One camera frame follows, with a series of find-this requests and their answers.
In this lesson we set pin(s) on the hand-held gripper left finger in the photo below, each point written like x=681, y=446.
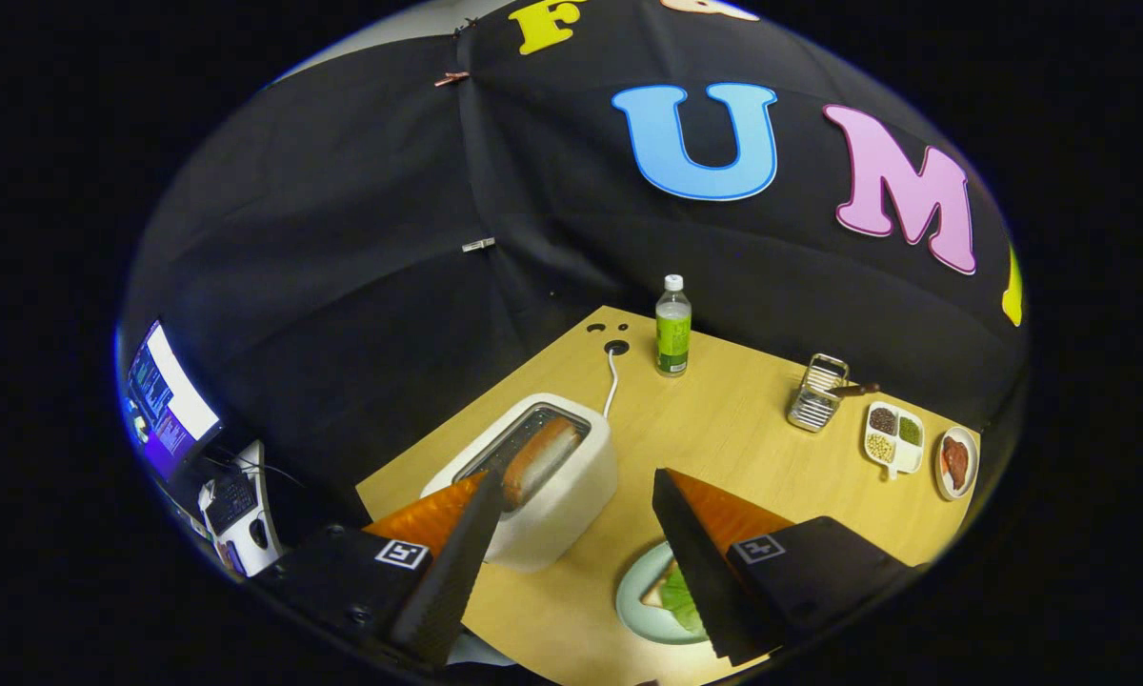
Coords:
x=448, y=591

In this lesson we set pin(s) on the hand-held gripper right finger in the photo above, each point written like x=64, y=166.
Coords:
x=695, y=572

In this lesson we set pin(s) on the bread loaf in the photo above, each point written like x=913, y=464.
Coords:
x=543, y=457

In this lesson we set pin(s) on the green lettuce leaf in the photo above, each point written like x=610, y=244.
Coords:
x=681, y=600

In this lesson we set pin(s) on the pale green round plate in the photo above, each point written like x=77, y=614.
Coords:
x=633, y=610

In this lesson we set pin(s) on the white toaster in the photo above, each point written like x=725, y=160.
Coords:
x=562, y=514

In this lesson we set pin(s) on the black computer mouse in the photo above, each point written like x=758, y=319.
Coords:
x=259, y=534

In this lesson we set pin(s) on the white side desk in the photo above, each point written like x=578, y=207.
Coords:
x=245, y=559

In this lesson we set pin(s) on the black keyboard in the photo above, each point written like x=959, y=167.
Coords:
x=231, y=500

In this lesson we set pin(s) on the white divided bean dish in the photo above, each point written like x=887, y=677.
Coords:
x=905, y=462

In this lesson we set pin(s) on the green label drink bottle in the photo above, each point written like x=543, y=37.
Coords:
x=672, y=333

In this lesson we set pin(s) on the red meat slices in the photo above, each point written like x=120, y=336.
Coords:
x=954, y=462

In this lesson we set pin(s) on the round white meat plate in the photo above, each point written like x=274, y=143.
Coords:
x=972, y=457

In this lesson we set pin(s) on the computer monitor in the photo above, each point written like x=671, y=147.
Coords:
x=167, y=400

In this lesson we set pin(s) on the white clip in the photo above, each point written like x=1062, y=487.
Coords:
x=478, y=245

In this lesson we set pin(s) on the black backdrop cloth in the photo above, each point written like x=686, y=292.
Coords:
x=362, y=238

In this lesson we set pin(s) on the pink clip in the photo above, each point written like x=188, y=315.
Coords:
x=451, y=78

